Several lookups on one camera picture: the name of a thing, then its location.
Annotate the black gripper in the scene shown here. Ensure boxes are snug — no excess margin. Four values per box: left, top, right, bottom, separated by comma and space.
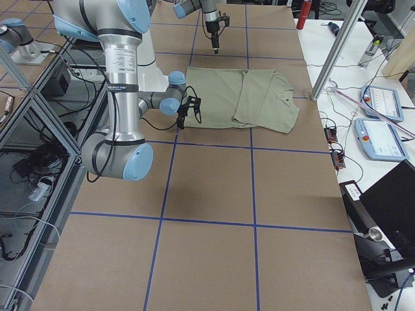
176, 106, 189, 130
206, 21, 220, 54

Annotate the olive green long-sleeve shirt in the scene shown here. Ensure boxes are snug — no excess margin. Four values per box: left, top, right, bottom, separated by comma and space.
184, 67, 300, 133

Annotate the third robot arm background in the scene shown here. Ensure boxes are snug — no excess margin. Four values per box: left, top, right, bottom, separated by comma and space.
1, 17, 49, 65

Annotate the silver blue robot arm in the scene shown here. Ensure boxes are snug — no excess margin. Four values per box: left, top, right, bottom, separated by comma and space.
53, 1, 186, 181
173, 0, 220, 54

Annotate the red bottle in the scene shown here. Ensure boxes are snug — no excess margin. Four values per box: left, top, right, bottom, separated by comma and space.
296, 0, 312, 30

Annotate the long grabber stick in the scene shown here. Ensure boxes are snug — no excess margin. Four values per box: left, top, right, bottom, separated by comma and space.
327, 78, 415, 139

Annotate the upper orange circuit board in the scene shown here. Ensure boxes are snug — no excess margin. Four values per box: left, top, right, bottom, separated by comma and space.
324, 127, 338, 144

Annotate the orange circuit board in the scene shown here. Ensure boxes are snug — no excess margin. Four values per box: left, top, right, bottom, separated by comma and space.
324, 127, 338, 144
330, 150, 346, 171

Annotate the lower orange circuit board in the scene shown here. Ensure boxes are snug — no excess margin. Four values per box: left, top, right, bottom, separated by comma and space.
330, 150, 346, 171

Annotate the clear water bottle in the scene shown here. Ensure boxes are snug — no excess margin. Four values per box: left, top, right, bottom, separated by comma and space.
357, 34, 385, 67

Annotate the upper blue teach pendant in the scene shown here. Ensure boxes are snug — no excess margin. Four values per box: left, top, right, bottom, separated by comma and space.
361, 86, 404, 122

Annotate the blue teach pendant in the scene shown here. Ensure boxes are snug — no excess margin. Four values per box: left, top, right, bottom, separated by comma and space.
354, 118, 409, 162
361, 86, 404, 122

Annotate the wooden board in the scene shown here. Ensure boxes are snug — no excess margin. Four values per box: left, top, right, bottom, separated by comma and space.
382, 1, 414, 79

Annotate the lower blue teach pendant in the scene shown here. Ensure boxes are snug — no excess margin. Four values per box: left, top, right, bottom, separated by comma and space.
354, 118, 409, 162

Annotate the black box with label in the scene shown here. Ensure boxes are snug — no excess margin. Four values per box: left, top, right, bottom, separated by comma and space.
339, 180, 377, 234

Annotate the black monitor with stand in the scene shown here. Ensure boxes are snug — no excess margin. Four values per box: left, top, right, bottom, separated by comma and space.
355, 160, 414, 298

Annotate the metal cup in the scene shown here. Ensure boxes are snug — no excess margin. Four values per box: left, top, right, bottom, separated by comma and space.
368, 227, 383, 242

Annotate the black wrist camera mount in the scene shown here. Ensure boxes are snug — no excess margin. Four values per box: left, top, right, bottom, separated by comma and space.
217, 12, 230, 27
182, 96, 201, 115

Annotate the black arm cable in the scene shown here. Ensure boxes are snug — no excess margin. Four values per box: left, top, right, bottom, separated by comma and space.
139, 84, 204, 131

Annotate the white pedestal column with base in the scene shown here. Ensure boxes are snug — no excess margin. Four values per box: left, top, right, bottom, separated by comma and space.
129, 0, 175, 98

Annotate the aluminium frame post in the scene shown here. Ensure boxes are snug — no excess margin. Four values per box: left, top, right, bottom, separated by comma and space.
311, 0, 368, 102

